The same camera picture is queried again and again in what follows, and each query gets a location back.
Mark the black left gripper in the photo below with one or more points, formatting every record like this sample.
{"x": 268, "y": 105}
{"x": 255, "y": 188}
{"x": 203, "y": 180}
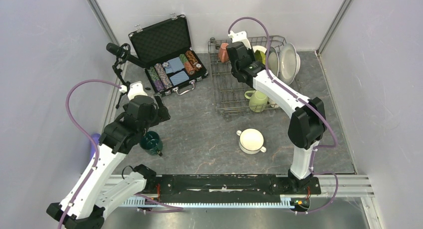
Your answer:
{"x": 162, "y": 114}

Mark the dark green mug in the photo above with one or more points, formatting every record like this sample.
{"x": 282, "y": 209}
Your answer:
{"x": 152, "y": 144}

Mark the orange mug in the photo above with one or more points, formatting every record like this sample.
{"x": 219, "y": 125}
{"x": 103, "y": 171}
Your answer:
{"x": 222, "y": 53}

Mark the white two-handled soup cup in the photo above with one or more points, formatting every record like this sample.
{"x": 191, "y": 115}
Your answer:
{"x": 251, "y": 141}

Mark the light green mug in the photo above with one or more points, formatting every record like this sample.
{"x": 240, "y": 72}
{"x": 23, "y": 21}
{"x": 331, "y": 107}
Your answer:
{"x": 257, "y": 100}

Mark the small white cup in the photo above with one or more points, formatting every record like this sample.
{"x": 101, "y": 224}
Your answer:
{"x": 272, "y": 103}

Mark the green scalloped plate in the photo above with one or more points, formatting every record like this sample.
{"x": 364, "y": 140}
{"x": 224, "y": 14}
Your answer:
{"x": 260, "y": 56}

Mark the white scalloped bowl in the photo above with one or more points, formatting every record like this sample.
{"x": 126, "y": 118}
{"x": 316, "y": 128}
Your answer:
{"x": 259, "y": 48}

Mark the teal rimmed patterned plate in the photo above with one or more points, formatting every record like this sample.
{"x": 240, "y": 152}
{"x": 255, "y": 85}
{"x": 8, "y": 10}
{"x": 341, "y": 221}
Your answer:
{"x": 273, "y": 61}

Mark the white plain plate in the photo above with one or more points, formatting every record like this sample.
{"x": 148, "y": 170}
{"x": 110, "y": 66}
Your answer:
{"x": 289, "y": 63}

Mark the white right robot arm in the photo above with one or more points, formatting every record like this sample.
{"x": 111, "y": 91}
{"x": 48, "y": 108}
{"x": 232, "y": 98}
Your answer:
{"x": 307, "y": 116}

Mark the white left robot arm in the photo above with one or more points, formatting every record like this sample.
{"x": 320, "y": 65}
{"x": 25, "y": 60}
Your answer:
{"x": 86, "y": 207}

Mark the black poker chip case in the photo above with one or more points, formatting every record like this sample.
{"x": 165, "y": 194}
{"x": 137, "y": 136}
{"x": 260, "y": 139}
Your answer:
{"x": 166, "y": 51}

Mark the purple cylinder object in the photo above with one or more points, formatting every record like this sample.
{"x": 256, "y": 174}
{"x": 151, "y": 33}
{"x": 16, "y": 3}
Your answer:
{"x": 95, "y": 137}

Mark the black microphone on tripod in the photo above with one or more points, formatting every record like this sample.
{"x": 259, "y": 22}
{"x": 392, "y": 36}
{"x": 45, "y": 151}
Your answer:
{"x": 123, "y": 55}

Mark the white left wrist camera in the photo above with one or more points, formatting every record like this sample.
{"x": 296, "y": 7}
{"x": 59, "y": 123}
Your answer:
{"x": 133, "y": 90}

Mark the grey wire dish rack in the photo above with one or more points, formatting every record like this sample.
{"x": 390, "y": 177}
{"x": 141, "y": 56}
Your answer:
{"x": 229, "y": 96}

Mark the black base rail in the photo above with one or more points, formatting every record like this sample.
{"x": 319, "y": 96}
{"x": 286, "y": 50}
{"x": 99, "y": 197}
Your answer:
{"x": 229, "y": 188}

